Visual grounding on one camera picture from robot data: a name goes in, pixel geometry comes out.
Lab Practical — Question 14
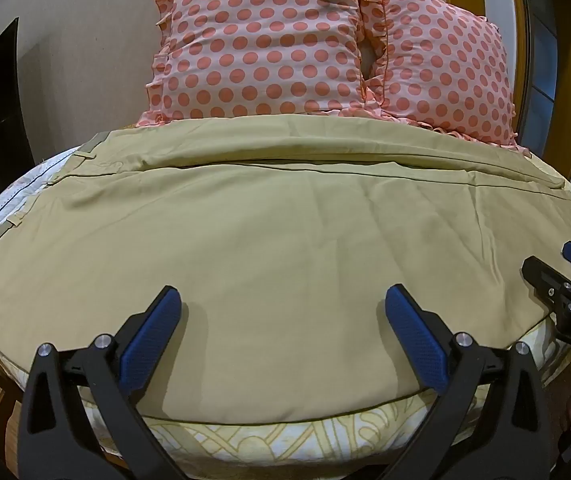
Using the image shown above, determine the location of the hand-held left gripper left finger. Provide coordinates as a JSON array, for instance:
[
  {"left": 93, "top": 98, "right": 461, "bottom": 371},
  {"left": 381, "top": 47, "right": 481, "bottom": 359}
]
[{"left": 18, "top": 285, "right": 186, "bottom": 480}]

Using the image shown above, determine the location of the yellow patterned bed sheet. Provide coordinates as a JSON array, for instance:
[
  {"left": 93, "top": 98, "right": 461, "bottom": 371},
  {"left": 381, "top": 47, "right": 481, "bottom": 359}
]
[{"left": 78, "top": 305, "right": 571, "bottom": 467}]

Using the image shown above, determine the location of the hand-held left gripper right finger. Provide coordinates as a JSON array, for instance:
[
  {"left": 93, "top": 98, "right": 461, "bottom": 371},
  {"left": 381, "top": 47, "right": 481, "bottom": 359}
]
[{"left": 384, "top": 284, "right": 551, "bottom": 480}]

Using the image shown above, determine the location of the pink polka dot pillow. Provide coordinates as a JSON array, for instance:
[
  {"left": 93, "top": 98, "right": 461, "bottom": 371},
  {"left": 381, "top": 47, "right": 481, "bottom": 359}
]
[
  {"left": 136, "top": 0, "right": 392, "bottom": 128},
  {"left": 359, "top": 0, "right": 532, "bottom": 160}
]

